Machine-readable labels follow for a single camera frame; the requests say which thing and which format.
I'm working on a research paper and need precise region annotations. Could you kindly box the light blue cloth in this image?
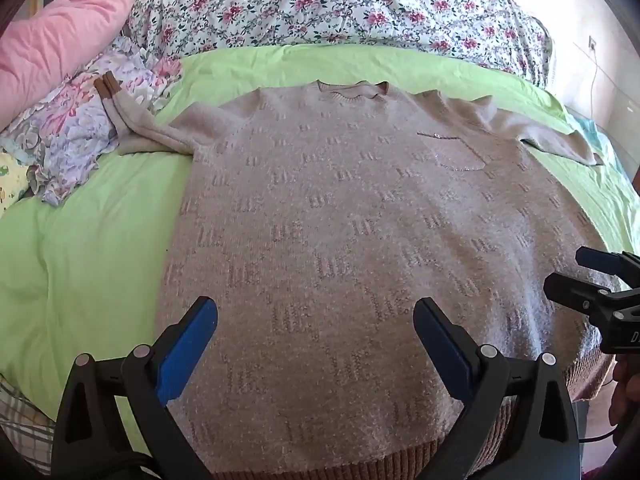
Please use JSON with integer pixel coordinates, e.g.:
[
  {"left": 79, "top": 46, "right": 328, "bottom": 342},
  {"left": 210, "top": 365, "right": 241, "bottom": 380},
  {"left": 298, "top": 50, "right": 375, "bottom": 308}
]
[{"left": 565, "top": 110, "right": 613, "bottom": 161}]

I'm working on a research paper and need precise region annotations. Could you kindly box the plaid cloth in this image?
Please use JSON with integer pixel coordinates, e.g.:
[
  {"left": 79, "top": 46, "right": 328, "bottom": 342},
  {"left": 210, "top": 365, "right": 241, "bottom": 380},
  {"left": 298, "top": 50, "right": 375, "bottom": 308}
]
[{"left": 0, "top": 372, "right": 56, "bottom": 476}]

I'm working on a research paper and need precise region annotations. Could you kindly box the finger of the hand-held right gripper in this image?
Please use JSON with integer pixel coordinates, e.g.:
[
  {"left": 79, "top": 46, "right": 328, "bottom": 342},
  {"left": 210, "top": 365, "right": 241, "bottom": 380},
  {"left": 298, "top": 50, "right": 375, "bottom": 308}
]
[
  {"left": 575, "top": 245, "right": 640, "bottom": 283},
  {"left": 543, "top": 272, "right": 640, "bottom": 331}
]

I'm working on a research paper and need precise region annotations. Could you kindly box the pink blanket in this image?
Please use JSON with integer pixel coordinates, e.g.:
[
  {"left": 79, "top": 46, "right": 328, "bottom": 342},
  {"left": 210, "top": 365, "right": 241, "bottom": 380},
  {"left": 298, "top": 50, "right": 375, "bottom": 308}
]
[{"left": 0, "top": 0, "right": 161, "bottom": 133}]

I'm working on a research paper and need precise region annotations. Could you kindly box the beige patterned knit sweater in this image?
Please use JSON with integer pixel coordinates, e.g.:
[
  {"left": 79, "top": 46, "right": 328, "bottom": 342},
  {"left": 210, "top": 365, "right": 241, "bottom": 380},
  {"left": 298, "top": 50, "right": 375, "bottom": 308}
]
[{"left": 102, "top": 72, "right": 613, "bottom": 478}]

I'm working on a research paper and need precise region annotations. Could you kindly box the pastel floral crumpled cloth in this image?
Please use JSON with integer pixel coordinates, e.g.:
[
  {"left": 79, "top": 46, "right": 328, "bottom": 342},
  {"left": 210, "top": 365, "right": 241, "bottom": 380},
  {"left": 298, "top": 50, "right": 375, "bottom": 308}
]
[{"left": 0, "top": 35, "right": 183, "bottom": 206}]

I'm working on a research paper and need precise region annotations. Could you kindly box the yellow patterned cloth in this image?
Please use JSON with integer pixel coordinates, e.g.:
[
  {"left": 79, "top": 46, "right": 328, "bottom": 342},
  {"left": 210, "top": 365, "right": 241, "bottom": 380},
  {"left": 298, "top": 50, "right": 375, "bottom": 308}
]
[{"left": 0, "top": 152, "right": 33, "bottom": 213}]

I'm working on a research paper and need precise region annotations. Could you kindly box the person's right hand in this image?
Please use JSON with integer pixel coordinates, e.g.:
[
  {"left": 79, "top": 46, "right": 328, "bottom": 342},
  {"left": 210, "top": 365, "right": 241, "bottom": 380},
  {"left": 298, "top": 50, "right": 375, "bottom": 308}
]
[{"left": 609, "top": 357, "right": 640, "bottom": 443}]

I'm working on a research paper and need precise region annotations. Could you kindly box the thin wall cable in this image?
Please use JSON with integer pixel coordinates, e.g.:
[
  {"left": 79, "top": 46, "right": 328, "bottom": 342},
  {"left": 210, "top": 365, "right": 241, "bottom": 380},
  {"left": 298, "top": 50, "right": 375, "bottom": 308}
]
[{"left": 588, "top": 50, "right": 600, "bottom": 108}]

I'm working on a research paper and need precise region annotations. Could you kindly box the black cable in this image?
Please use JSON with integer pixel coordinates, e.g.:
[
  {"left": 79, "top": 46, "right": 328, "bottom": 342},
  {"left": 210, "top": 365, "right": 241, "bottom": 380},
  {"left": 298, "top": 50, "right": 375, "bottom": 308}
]
[{"left": 577, "top": 426, "right": 622, "bottom": 444}]

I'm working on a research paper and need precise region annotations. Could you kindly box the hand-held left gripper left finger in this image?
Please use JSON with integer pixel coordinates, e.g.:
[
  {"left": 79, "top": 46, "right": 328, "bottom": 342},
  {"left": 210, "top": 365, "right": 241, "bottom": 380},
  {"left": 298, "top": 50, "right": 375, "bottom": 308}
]
[{"left": 50, "top": 296, "right": 219, "bottom": 480}]

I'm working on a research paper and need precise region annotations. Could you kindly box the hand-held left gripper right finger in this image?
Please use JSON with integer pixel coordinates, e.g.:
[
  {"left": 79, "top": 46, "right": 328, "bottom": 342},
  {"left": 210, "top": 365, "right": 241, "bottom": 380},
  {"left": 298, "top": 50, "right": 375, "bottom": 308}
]
[{"left": 413, "top": 297, "right": 583, "bottom": 480}]

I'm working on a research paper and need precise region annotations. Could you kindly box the green bed sheet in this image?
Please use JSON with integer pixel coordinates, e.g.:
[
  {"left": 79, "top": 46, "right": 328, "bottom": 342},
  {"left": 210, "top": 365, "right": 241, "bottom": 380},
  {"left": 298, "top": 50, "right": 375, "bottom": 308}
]
[{"left": 0, "top": 42, "right": 640, "bottom": 456}]

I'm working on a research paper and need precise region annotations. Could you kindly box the white duvet with pink flowers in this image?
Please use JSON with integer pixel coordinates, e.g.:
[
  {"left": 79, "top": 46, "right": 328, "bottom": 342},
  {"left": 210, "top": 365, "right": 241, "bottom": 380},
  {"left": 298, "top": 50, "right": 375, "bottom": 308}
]
[{"left": 122, "top": 0, "right": 553, "bottom": 88}]

